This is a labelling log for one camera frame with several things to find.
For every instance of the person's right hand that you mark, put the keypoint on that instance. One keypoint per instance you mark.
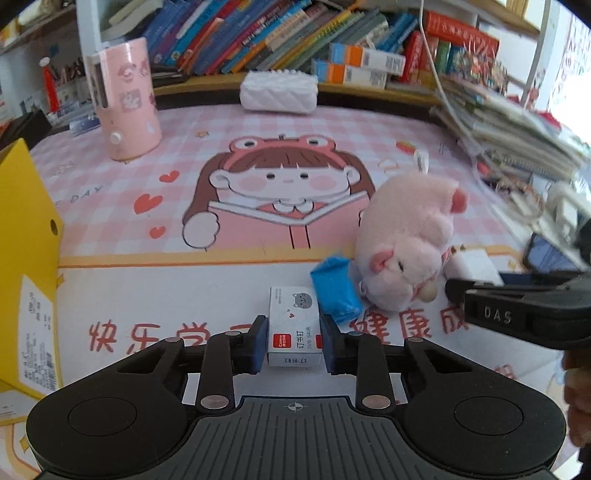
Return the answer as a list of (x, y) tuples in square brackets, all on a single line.
[(579, 401)]

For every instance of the blue crinkled packet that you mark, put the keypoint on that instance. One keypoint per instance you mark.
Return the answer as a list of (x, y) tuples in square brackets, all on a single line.
[(334, 290)]

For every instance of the pink cylindrical humidifier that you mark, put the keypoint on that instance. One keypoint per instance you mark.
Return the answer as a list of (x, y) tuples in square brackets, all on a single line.
[(127, 101)]

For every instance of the stack of notebooks and papers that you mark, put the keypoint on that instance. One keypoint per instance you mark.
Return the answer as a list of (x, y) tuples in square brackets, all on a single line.
[(517, 129)]

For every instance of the orange and white carton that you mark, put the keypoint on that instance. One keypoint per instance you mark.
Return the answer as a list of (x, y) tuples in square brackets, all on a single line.
[(369, 57), (351, 76)]

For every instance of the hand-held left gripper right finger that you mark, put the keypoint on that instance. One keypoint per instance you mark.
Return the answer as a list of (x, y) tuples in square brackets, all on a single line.
[(330, 345)]

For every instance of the white staples box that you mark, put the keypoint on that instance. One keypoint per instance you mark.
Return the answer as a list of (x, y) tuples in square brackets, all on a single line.
[(295, 323)]

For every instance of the red thick books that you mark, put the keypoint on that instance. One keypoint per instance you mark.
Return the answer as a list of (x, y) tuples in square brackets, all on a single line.
[(457, 46)]

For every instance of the red tassel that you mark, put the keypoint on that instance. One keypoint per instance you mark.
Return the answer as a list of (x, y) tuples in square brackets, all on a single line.
[(50, 87)]

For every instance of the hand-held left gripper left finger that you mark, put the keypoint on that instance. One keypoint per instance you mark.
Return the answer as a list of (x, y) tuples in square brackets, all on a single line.
[(258, 344)]

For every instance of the flat lying book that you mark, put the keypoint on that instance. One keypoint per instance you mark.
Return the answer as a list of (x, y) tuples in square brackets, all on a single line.
[(134, 16)]

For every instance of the alphabet wall poster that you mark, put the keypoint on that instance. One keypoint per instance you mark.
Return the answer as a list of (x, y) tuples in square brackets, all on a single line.
[(572, 60)]

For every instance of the white charger cube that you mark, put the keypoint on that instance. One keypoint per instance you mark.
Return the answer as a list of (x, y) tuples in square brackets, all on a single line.
[(475, 265)]

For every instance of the pink pig plush toy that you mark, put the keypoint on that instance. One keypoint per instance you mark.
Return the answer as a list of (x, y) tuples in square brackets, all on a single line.
[(406, 230)]

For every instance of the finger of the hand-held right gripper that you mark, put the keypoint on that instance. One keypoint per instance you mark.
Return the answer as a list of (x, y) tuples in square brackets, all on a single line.
[(531, 318), (531, 278)]

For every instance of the pink printed desk mat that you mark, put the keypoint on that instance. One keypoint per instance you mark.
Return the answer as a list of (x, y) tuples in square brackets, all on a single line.
[(184, 286)]

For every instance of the yellow cardboard box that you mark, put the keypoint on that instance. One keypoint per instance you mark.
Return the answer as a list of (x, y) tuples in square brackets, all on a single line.
[(27, 277)]

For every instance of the white quilted tissue box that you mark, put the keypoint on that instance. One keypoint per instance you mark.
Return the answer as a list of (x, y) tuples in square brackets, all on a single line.
[(277, 92)]

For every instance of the white bookshelf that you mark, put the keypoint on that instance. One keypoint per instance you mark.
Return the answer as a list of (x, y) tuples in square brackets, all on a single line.
[(198, 83)]

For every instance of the white plug adapter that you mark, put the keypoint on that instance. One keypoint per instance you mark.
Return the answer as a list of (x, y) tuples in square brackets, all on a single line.
[(567, 214)]

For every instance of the row of colourful books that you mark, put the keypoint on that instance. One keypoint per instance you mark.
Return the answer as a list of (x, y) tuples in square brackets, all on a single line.
[(258, 37)]

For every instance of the white power strip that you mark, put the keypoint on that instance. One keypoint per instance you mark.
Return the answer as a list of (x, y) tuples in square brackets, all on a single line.
[(565, 194)]

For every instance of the desk pencil holders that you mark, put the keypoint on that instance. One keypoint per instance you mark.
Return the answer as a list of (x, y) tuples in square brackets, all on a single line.
[(74, 92)]

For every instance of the black smartphone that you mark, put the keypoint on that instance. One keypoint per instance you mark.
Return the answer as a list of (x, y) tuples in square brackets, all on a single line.
[(549, 254)]

